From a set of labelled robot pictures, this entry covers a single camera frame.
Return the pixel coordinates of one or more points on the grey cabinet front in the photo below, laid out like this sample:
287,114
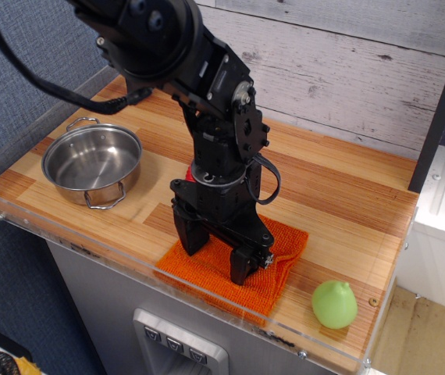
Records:
107,297

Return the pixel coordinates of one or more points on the yellow object bottom left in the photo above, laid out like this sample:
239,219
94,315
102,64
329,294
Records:
26,367

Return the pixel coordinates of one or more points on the stainless steel pot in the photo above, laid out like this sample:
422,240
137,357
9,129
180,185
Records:
93,164

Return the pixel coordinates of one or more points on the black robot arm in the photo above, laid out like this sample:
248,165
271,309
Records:
165,45

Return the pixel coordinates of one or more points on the dark grey right post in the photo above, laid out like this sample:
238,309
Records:
430,146

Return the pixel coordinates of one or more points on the red handled metal spoon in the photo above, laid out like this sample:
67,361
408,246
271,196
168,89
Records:
188,175

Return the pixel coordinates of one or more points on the green toy pear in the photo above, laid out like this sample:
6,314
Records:
334,304

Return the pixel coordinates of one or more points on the white side appliance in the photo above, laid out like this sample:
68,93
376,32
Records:
421,266

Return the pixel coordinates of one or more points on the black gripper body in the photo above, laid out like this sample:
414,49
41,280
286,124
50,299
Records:
228,211

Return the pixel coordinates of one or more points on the clear acrylic counter guard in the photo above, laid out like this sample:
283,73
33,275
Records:
353,201

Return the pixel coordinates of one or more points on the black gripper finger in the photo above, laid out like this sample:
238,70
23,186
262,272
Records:
244,261
192,234

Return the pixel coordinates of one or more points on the silver button control panel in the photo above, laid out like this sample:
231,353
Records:
170,349

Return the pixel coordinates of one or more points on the orange towel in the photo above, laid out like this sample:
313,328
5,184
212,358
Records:
207,273

